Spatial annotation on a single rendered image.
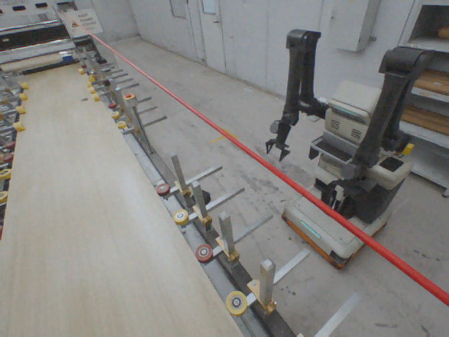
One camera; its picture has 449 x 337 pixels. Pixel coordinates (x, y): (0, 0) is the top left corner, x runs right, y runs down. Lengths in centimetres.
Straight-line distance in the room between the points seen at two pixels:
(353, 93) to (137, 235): 125
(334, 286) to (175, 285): 133
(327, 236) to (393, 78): 129
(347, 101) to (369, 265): 142
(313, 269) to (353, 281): 29
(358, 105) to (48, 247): 164
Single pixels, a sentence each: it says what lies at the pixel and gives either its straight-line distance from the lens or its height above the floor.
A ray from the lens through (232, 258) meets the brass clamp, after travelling 110.
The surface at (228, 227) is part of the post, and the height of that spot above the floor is 107.
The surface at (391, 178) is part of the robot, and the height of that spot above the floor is 80.
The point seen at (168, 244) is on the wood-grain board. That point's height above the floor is 90.
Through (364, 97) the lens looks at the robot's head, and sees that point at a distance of 122.
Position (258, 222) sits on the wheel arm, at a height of 85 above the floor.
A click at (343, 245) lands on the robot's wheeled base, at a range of 189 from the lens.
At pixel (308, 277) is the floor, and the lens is 202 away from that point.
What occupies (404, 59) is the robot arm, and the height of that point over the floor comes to 160.
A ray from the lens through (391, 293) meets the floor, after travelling 218.
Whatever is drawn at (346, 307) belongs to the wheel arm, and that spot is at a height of 84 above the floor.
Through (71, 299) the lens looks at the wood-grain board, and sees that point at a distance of 123.
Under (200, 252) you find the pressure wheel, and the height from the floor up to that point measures 90.
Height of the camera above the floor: 184
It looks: 41 degrees down
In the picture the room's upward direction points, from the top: 7 degrees counter-clockwise
